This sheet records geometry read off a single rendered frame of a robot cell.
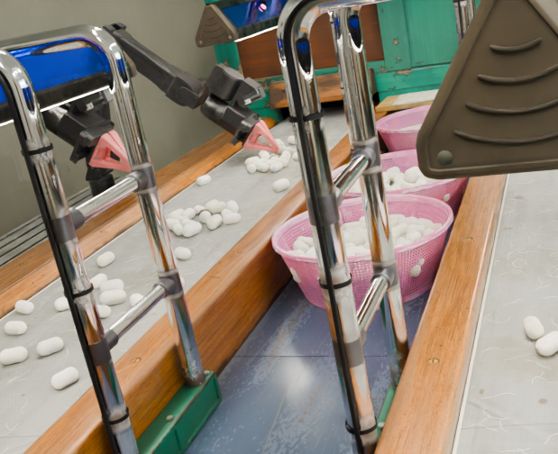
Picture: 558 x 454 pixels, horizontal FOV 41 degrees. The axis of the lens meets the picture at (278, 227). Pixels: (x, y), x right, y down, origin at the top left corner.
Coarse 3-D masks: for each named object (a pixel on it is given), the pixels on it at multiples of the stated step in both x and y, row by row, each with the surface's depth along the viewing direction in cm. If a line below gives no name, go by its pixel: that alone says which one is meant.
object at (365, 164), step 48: (288, 0) 51; (336, 0) 49; (384, 0) 49; (288, 48) 51; (288, 96) 53; (336, 192) 57; (384, 192) 70; (336, 240) 56; (384, 240) 71; (336, 288) 57; (384, 288) 69; (336, 336) 58; (384, 336) 75
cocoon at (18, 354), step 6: (12, 348) 93; (18, 348) 93; (24, 348) 94; (0, 354) 93; (6, 354) 93; (12, 354) 93; (18, 354) 93; (24, 354) 93; (0, 360) 93; (6, 360) 92; (12, 360) 93; (18, 360) 93
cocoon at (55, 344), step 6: (42, 342) 93; (48, 342) 93; (54, 342) 93; (60, 342) 94; (36, 348) 93; (42, 348) 93; (48, 348) 93; (54, 348) 93; (60, 348) 94; (42, 354) 93; (48, 354) 94
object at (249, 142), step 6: (258, 126) 173; (252, 132) 174; (258, 132) 174; (264, 132) 174; (246, 138) 175; (252, 138) 176; (270, 138) 175; (246, 144) 176; (252, 144) 176; (270, 144) 176; (276, 144) 176; (270, 150) 176; (276, 150) 176
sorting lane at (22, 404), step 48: (288, 144) 187; (192, 192) 159; (240, 192) 152; (144, 240) 133; (192, 240) 128; (48, 288) 118; (96, 288) 114; (144, 288) 110; (0, 336) 103; (48, 336) 100; (0, 384) 89; (48, 384) 86; (0, 432) 78
